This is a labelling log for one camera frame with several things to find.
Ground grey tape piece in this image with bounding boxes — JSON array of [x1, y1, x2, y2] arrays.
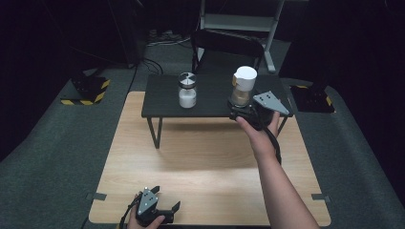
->
[[311, 193, 331, 203], [86, 192, 108, 201]]

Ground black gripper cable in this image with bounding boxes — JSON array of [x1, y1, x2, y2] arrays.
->
[[118, 193, 141, 229], [261, 126, 284, 166]]

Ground person's right hand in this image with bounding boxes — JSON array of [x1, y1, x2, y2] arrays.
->
[[235, 111, 282, 161]]

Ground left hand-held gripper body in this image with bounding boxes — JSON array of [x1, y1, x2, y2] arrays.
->
[[135, 187, 175, 228]]

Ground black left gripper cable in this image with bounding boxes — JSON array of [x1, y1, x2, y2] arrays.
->
[[118, 193, 141, 229]]

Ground black chair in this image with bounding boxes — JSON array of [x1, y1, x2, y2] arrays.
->
[[190, 29, 266, 76]]

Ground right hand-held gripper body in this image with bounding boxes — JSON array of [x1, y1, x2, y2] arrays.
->
[[228, 90, 290, 132]]

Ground black floor cables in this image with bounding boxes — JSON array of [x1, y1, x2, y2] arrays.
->
[[139, 56, 164, 76]]

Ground white floor cable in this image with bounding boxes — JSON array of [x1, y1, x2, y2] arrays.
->
[[146, 36, 192, 48]]

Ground white desk frame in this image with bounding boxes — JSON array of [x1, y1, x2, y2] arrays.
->
[[198, 0, 287, 74]]

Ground stand base with striped tape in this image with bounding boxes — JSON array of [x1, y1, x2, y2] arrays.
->
[[59, 73, 112, 107], [289, 83, 336, 115]]

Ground glass jar with white lid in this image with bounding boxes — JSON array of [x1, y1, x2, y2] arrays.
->
[[229, 65, 259, 109]]

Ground person's left hand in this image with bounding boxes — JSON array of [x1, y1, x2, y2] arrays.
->
[[126, 213, 166, 229]]

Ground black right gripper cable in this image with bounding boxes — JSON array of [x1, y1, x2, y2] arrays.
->
[[261, 126, 284, 166]]

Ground black shelf riser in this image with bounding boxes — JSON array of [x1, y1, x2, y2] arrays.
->
[[140, 73, 294, 150]]

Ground glass jar with silver lid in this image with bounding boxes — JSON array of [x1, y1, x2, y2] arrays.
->
[[177, 72, 198, 110]]

